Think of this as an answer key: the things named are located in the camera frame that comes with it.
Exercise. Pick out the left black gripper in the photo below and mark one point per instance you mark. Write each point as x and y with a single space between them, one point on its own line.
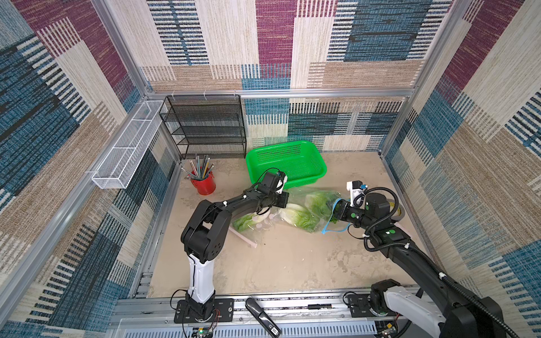
285 199

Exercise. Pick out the pink-zip clear bag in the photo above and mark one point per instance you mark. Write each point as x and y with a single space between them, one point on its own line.
255 237

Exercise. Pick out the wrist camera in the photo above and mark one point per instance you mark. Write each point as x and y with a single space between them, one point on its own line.
282 179
357 191

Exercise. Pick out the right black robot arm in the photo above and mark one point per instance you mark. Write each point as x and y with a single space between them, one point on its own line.
453 311

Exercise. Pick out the red pencil cup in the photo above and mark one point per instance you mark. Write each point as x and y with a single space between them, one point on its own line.
205 187

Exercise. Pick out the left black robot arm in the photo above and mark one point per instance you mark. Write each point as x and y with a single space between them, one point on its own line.
206 231

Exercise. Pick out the blue-zip clear bag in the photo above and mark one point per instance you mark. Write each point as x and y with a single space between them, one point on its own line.
297 196

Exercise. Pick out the coloured pencils bundle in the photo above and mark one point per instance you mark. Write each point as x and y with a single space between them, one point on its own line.
201 168

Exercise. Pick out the black wire shelf rack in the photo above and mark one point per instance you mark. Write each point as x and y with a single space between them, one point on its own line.
212 125

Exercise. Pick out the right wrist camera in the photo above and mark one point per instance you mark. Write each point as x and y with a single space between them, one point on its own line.
357 191

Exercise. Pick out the white wire wall basket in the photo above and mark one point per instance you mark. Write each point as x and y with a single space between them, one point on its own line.
119 166

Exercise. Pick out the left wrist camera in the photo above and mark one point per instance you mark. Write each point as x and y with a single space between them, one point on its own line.
282 179

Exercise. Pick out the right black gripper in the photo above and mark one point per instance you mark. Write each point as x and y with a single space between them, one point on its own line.
338 210

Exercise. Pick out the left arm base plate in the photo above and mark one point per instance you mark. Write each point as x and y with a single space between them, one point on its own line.
193 312

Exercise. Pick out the black handheld device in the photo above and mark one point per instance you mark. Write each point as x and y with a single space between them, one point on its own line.
262 318

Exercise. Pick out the black tape roll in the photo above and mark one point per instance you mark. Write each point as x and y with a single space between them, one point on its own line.
399 214

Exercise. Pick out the green plastic basket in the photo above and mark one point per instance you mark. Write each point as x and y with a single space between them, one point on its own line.
301 161

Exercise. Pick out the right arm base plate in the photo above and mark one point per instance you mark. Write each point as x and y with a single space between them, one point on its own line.
360 307

